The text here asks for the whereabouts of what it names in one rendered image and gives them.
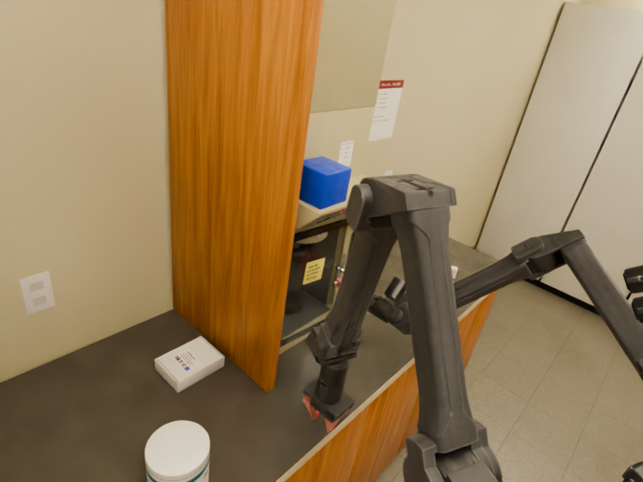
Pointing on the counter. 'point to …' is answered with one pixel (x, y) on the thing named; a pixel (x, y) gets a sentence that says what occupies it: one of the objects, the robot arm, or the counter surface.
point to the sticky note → (314, 271)
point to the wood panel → (237, 165)
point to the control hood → (306, 213)
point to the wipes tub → (178, 453)
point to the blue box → (323, 182)
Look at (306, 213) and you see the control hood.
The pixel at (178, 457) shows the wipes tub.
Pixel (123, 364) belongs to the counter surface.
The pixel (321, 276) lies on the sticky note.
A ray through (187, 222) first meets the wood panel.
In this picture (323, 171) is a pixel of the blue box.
